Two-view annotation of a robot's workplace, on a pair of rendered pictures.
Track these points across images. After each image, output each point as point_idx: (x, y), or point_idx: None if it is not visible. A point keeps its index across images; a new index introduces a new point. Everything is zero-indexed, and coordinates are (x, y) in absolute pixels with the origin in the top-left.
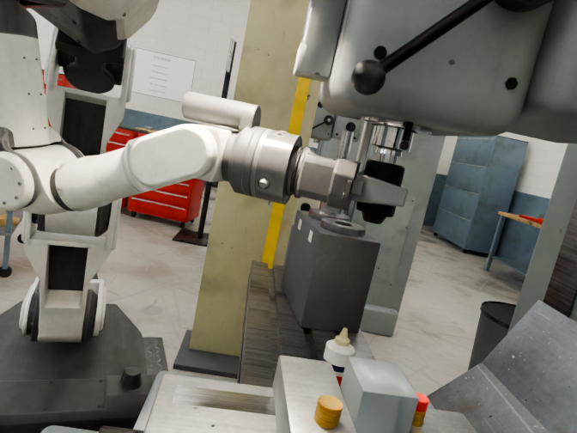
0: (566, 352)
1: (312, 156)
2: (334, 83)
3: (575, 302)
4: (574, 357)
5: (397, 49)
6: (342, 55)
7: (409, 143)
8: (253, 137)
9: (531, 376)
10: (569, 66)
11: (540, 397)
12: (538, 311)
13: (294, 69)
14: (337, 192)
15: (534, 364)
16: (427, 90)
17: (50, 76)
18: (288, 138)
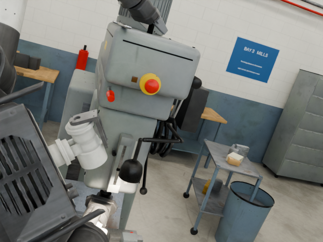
0: (84, 191)
1: (110, 208)
2: (125, 190)
3: (79, 176)
4: (87, 191)
5: (144, 181)
6: (132, 186)
7: None
8: (104, 216)
9: (78, 202)
10: None
11: (85, 206)
12: (66, 182)
13: (114, 192)
14: (115, 211)
15: (77, 199)
16: None
17: None
18: (105, 208)
